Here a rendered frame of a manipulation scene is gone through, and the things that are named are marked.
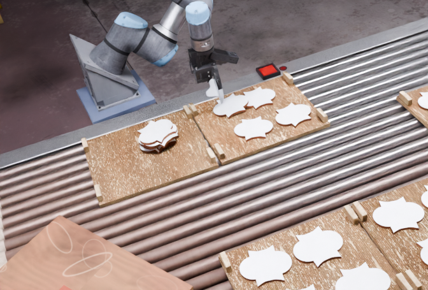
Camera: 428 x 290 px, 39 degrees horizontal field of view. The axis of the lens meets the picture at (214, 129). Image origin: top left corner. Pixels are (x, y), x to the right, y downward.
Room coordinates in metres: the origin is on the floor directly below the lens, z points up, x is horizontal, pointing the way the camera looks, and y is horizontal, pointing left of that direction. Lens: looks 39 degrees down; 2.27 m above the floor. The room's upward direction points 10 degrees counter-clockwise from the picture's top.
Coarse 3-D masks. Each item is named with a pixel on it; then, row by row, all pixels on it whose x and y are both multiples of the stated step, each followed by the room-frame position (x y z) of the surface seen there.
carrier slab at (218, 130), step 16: (272, 80) 1.90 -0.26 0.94; (224, 96) 1.85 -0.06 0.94; (288, 96) 1.78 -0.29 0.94; (304, 96) 1.76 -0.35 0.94; (208, 112) 1.76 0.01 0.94; (256, 112) 1.72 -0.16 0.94; (272, 112) 1.70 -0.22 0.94; (208, 128) 1.67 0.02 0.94; (224, 128) 1.66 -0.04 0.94; (288, 128) 1.60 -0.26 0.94; (304, 128) 1.58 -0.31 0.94; (320, 128) 1.57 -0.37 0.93; (224, 144) 1.57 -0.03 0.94; (240, 144) 1.56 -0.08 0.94; (256, 144) 1.54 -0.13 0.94; (272, 144) 1.53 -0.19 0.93; (224, 160) 1.49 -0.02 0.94
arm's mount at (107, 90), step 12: (72, 36) 2.21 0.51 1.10; (84, 48) 2.14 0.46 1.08; (84, 60) 2.01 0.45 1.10; (84, 72) 2.08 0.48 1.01; (96, 72) 1.99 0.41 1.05; (108, 72) 2.01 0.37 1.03; (96, 84) 1.99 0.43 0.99; (108, 84) 2.01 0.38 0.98; (120, 84) 2.02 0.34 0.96; (132, 84) 2.03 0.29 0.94; (96, 96) 1.99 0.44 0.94; (108, 96) 2.00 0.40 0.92; (120, 96) 2.01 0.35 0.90; (132, 96) 2.03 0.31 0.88
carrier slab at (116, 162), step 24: (192, 120) 1.73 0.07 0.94; (96, 144) 1.69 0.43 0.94; (120, 144) 1.67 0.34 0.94; (192, 144) 1.60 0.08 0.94; (96, 168) 1.56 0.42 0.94; (120, 168) 1.54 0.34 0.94; (144, 168) 1.52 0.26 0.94; (168, 168) 1.50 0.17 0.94; (192, 168) 1.48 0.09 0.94; (216, 168) 1.47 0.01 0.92; (120, 192) 1.42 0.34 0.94; (144, 192) 1.41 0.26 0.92
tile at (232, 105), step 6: (234, 96) 1.81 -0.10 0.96; (240, 96) 1.80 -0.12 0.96; (228, 102) 1.78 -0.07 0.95; (234, 102) 1.77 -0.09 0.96; (240, 102) 1.76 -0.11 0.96; (246, 102) 1.75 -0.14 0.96; (216, 108) 1.76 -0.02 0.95; (222, 108) 1.75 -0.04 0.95; (228, 108) 1.75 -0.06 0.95; (234, 108) 1.74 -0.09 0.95; (240, 108) 1.73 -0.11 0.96; (216, 114) 1.73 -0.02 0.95; (222, 114) 1.72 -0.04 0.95; (228, 114) 1.71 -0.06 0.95; (234, 114) 1.72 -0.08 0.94
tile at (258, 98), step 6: (258, 90) 1.83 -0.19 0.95; (264, 90) 1.83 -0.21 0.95; (270, 90) 1.82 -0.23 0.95; (246, 96) 1.81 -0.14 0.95; (252, 96) 1.80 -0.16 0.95; (258, 96) 1.79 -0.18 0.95; (264, 96) 1.79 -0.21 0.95; (270, 96) 1.78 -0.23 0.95; (252, 102) 1.77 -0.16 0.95; (258, 102) 1.76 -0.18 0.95; (264, 102) 1.75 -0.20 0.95; (270, 102) 1.75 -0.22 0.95; (258, 108) 1.73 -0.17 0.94
